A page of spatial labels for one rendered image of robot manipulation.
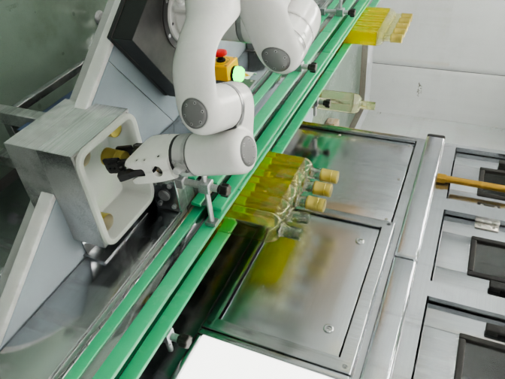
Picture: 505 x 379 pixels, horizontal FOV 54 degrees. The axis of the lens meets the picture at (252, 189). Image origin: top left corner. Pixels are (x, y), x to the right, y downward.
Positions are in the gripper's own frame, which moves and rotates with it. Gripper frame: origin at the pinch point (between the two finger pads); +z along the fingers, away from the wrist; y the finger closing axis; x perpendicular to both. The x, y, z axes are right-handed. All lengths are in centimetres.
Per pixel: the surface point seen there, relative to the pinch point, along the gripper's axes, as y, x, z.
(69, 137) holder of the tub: -4.6, 8.2, 3.8
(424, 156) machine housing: 74, -52, -38
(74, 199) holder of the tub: -9.8, -2.1, 5.3
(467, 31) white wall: 606, -215, 8
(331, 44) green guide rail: 107, -23, -5
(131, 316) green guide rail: -17.8, -24.0, -2.2
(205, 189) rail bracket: 8.9, -14.1, -8.6
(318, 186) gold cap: 33, -32, -21
